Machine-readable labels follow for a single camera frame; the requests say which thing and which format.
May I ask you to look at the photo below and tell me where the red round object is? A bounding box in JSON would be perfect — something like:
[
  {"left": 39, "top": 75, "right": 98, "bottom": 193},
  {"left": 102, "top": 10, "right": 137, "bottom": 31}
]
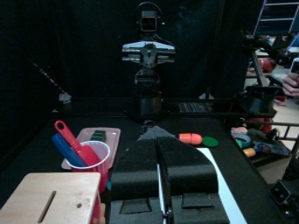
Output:
[{"left": 258, "top": 58, "right": 276, "bottom": 74}]

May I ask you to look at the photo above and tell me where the blue plastic bag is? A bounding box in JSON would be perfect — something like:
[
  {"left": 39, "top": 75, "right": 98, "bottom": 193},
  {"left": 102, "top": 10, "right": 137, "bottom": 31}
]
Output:
[{"left": 254, "top": 141, "right": 293, "bottom": 158}]

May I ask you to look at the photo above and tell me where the white frame bracket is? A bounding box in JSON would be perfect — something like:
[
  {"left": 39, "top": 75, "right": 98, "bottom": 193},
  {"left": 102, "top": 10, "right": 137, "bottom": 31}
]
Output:
[
  {"left": 58, "top": 92, "right": 74, "bottom": 105},
  {"left": 198, "top": 92, "right": 214, "bottom": 101}
]

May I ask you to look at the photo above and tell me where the black device box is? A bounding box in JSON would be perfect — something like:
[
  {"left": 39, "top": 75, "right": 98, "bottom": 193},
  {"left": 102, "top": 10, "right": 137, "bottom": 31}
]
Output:
[{"left": 270, "top": 178, "right": 299, "bottom": 224}]

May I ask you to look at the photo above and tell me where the green round toy disc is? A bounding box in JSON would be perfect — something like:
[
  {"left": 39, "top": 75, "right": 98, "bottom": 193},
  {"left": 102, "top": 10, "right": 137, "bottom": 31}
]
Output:
[{"left": 201, "top": 136, "right": 221, "bottom": 148}]

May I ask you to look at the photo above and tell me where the metal shelf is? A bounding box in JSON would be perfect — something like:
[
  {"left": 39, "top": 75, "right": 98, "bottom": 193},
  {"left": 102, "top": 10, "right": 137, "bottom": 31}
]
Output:
[{"left": 253, "top": 0, "right": 299, "bottom": 37}]

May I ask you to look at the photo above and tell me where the orange toy food piece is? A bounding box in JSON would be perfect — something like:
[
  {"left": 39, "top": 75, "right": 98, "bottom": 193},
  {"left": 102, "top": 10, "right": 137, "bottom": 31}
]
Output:
[{"left": 178, "top": 132, "right": 205, "bottom": 146}]

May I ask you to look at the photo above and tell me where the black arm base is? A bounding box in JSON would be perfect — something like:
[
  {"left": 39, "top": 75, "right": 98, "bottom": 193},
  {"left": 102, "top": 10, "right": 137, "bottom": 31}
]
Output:
[{"left": 238, "top": 85, "right": 278, "bottom": 116}]

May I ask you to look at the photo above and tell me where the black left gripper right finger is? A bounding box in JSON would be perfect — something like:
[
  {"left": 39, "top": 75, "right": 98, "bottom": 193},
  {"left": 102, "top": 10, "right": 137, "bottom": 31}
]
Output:
[{"left": 155, "top": 127, "right": 232, "bottom": 224}]

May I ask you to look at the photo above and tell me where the blue toy utensil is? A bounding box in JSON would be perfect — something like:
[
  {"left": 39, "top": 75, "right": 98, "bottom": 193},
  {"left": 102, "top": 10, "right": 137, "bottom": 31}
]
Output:
[{"left": 51, "top": 133, "right": 89, "bottom": 168}]

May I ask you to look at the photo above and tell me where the smartphone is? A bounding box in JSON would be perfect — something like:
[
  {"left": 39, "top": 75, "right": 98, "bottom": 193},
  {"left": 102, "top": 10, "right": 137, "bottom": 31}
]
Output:
[{"left": 289, "top": 57, "right": 299, "bottom": 74}]

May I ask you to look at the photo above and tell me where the tape roll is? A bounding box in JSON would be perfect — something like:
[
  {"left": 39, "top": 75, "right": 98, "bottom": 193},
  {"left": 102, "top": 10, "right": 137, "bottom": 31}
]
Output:
[{"left": 233, "top": 133, "right": 256, "bottom": 149}]

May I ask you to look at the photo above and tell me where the pink plastic plate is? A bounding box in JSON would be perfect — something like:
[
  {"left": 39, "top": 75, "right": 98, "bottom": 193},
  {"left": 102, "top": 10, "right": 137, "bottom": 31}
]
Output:
[{"left": 61, "top": 127, "right": 123, "bottom": 171}]

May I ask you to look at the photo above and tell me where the wooden box with red drawer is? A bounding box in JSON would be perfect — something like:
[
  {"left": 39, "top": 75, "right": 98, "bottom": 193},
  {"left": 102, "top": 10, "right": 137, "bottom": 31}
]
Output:
[{"left": 0, "top": 171, "right": 107, "bottom": 224}]

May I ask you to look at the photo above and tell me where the green toy sushi roll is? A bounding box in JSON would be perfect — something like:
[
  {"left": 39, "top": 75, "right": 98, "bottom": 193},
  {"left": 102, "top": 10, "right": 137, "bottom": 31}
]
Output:
[{"left": 89, "top": 129, "right": 109, "bottom": 141}]

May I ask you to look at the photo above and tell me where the orange toy cylinder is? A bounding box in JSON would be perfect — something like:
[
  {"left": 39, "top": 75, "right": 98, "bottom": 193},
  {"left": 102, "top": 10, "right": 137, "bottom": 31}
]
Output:
[{"left": 242, "top": 147, "right": 258, "bottom": 158}]

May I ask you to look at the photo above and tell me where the red plastic cup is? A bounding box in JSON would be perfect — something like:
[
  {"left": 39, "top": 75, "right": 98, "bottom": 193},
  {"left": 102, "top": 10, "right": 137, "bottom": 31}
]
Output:
[{"left": 65, "top": 140, "right": 113, "bottom": 194}]

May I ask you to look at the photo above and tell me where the white cutting board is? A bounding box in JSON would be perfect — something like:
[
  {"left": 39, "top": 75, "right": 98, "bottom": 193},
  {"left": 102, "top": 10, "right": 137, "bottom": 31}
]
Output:
[{"left": 157, "top": 147, "right": 249, "bottom": 224}]

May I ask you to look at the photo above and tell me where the person's hand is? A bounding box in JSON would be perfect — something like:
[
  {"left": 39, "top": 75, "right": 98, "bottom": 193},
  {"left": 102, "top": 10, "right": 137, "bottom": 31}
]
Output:
[{"left": 282, "top": 72, "right": 299, "bottom": 98}]

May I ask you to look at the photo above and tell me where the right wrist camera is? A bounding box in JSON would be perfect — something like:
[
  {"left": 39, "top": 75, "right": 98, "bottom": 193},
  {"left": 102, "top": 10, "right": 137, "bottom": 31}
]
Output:
[{"left": 137, "top": 10, "right": 162, "bottom": 33}]

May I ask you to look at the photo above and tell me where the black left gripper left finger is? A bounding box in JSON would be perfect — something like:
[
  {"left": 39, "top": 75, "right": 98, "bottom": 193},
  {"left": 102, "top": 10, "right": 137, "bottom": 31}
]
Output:
[{"left": 109, "top": 125, "right": 166, "bottom": 224}]

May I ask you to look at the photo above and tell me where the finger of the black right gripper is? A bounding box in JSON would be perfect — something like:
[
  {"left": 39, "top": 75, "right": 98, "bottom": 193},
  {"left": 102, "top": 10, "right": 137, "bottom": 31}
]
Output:
[
  {"left": 139, "top": 43, "right": 151, "bottom": 71},
  {"left": 149, "top": 43, "right": 161, "bottom": 71}
]

